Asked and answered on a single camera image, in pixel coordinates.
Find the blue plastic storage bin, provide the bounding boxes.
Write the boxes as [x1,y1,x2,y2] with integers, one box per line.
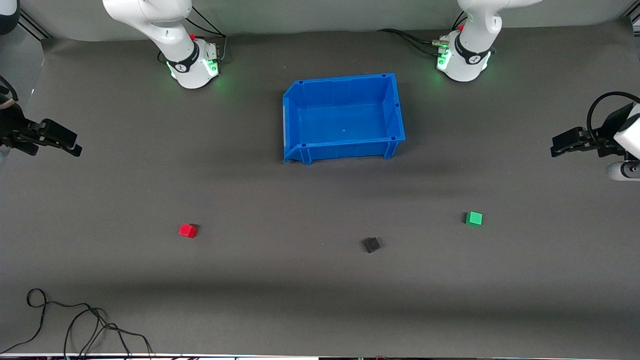
[282,73,406,166]

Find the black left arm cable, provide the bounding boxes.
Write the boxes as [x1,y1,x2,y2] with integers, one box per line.
[587,91,640,147]

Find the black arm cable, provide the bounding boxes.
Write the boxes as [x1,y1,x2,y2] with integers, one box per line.
[587,91,640,147]
[0,75,20,110]

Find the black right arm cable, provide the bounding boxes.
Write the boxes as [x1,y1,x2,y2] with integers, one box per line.
[0,75,20,110]

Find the thin black loose cable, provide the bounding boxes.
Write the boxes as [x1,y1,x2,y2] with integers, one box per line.
[0,288,155,358]

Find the black right arm base cables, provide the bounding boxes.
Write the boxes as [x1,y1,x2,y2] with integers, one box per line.
[157,5,229,65]

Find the black arm base cables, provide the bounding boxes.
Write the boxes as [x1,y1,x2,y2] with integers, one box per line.
[377,15,468,57]
[157,5,229,65]

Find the black left arm base cables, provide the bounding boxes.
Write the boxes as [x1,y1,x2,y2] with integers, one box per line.
[377,15,468,57]

